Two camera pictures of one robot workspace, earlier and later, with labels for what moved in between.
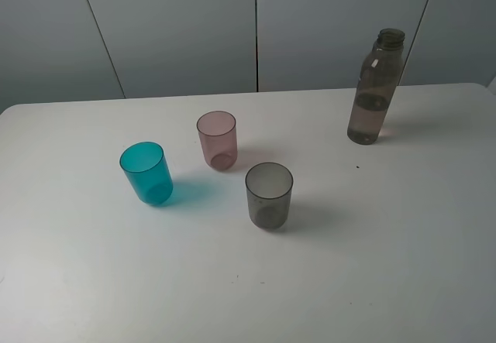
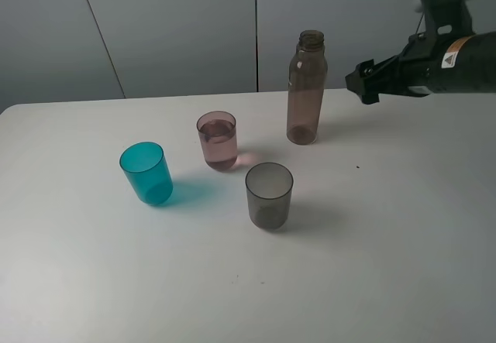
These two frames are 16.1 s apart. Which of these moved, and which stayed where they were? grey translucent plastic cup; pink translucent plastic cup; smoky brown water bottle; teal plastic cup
Moved: smoky brown water bottle
Stayed: pink translucent plastic cup; teal plastic cup; grey translucent plastic cup
